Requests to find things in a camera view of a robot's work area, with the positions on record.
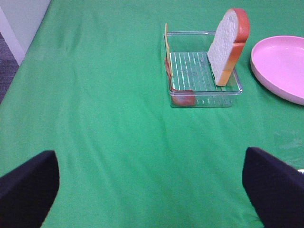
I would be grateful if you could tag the pink round plate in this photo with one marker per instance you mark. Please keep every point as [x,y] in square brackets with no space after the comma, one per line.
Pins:
[278,64]

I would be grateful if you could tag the yellow cheese slice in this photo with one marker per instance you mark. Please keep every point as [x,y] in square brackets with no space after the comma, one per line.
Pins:
[168,57]

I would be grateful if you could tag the clear left plastic tray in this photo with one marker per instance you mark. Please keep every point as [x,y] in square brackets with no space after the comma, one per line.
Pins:
[191,70]

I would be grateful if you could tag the tray bacon strip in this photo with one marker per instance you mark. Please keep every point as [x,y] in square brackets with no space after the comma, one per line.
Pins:
[182,98]

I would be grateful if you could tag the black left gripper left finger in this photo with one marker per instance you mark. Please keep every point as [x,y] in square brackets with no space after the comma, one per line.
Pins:
[27,193]

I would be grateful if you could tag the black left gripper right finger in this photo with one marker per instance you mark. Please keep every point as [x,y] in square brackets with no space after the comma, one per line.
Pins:
[275,189]

